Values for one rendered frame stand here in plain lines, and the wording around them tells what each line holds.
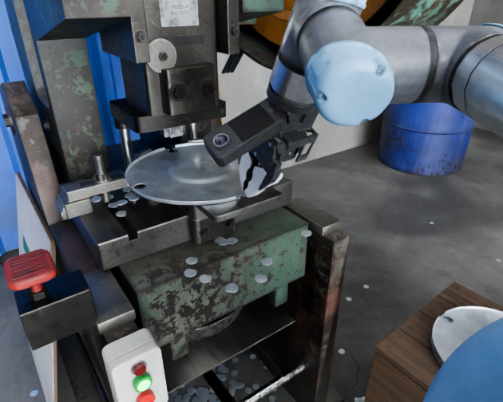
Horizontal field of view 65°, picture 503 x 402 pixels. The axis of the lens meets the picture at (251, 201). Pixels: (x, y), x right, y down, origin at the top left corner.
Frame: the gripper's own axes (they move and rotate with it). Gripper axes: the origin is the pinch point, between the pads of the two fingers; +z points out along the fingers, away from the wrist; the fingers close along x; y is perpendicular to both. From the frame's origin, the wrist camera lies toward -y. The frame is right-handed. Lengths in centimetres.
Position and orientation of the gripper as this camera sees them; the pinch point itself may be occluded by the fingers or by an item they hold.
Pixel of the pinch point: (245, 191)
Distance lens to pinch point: 66.4
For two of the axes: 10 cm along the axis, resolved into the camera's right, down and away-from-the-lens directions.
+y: 7.9, -2.9, 5.4
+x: -5.5, -7.1, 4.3
